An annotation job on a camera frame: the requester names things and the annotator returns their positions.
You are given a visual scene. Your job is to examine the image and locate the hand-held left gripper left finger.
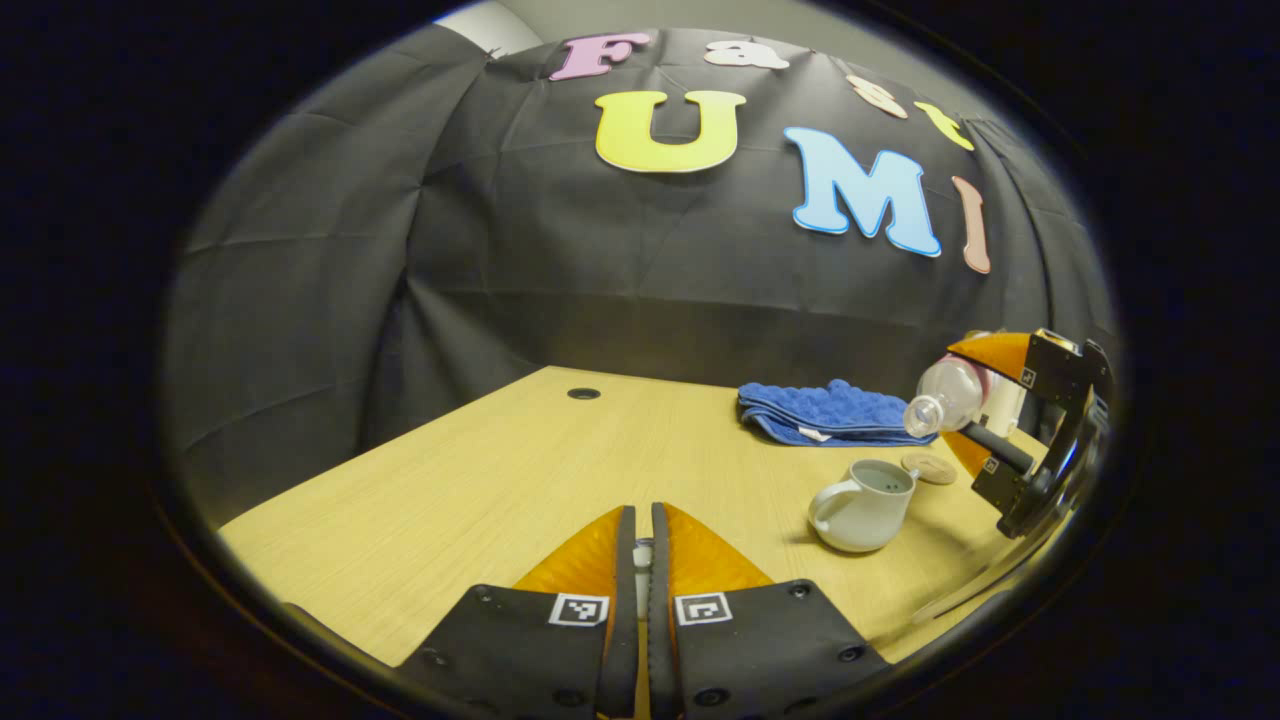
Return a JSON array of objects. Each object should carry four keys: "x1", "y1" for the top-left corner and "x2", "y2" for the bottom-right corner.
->
[{"x1": 398, "y1": 505, "x2": 641, "y2": 720}]

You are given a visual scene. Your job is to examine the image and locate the clear water bottle pink label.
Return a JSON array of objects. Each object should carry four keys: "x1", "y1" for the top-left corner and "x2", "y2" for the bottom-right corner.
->
[{"x1": 903, "y1": 354, "x2": 1001, "y2": 439}]

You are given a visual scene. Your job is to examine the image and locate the white toaster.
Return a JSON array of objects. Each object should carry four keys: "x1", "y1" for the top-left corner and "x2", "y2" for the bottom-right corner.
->
[{"x1": 980, "y1": 378, "x2": 1033, "y2": 441}]

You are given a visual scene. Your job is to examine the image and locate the white ceramic teacup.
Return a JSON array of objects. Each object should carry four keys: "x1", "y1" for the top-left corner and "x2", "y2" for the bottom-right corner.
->
[{"x1": 808, "y1": 459, "x2": 921, "y2": 554}]

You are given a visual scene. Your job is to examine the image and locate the folded blue towel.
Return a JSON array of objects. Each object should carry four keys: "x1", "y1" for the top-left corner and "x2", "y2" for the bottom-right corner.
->
[{"x1": 737, "y1": 378, "x2": 941, "y2": 447}]

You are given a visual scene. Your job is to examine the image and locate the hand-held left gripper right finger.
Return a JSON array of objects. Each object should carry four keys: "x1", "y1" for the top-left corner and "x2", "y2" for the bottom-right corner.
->
[{"x1": 647, "y1": 502, "x2": 892, "y2": 720}]

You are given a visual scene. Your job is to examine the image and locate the black backdrop cloth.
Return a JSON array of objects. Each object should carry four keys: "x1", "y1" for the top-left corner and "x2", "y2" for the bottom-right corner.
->
[{"x1": 165, "y1": 27, "x2": 1116, "y2": 531}]

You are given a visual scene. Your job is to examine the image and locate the round brown coaster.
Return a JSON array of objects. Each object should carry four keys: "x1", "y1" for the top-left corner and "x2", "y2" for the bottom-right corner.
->
[{"x1": 900, "y1": 452, "x2": 959, "y2": 487}]

